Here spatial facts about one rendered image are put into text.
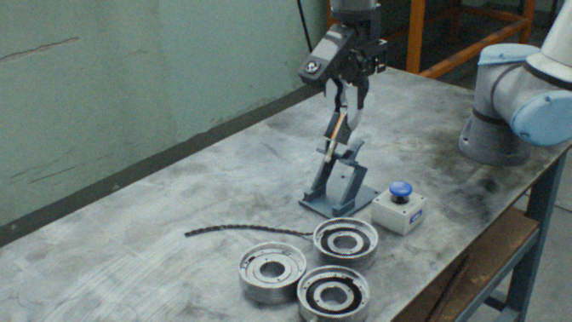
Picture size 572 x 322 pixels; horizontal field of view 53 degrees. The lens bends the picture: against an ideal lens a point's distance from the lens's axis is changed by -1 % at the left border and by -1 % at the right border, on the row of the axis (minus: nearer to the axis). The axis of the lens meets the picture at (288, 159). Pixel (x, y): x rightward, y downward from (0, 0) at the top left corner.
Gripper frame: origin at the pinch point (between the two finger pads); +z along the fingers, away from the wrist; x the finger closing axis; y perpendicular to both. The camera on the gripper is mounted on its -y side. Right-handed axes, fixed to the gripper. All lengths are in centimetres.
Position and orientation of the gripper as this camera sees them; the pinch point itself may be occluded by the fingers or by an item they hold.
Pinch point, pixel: (342, 122)
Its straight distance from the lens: 101.7
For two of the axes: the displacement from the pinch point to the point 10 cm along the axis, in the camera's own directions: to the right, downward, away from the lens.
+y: 7.2, -3.7, 5.9
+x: -7.0, -3.5, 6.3
